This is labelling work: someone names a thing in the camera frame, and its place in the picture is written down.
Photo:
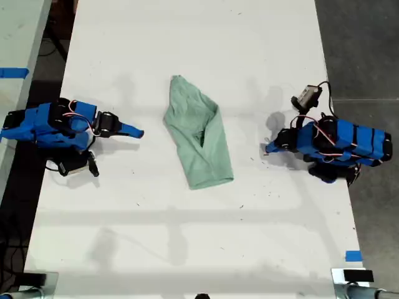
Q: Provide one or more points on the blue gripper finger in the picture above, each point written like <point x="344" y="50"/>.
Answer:
<point x="124" y="134"/>
<point x="274" y="146"/>
<point x="132" y="130"/>

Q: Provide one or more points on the pale green T-shirt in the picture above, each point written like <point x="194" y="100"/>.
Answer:
<point x="199" y="149"/>

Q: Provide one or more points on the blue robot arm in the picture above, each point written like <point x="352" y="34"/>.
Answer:
<point x="46" y="124"/>
<point x="343" y="143"/>

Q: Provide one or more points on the long blue tape strip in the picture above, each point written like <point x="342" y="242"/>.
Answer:
<point x="12" y="72"/>

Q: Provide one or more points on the white side table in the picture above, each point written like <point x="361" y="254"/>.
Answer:
<point x="15" y="46"/>

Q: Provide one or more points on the short blue tape strip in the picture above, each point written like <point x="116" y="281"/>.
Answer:
<point x="354" y="256"/>

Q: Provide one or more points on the metal clamp plate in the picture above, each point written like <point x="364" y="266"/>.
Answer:
<point x="338" y="285"/>
<point x="51" y="285"/>

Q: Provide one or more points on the small black box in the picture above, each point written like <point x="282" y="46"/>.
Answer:
<point x="35" y="279"/>
<point x="358" y="275"/>

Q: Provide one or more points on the small round black object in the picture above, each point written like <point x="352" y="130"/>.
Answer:
<point x="202" y="296"/>

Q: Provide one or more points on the grey metal pipe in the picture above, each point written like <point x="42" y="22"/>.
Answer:
<point x="18" y="294"/>
<point x="374" y="293"/>

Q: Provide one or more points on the camera black stalk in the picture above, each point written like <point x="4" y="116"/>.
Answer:
<point x="300" y="116"/>
<point x="93" y="163"/>

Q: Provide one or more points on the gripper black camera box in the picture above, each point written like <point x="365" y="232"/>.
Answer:
<point x="307" y="96"/>
<point x="73" y="165"/>

